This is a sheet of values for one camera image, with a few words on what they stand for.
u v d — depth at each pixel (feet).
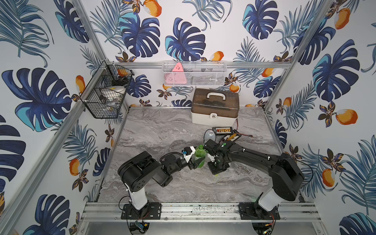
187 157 2.39
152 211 2.41
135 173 1.61
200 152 2.55
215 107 3.19
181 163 2.42
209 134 2.74
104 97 2.70
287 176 1.46
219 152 2.00
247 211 2.44
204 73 3.35
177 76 2.94
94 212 2.52
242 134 3.40
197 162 2.45
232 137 3.38
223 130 3.39
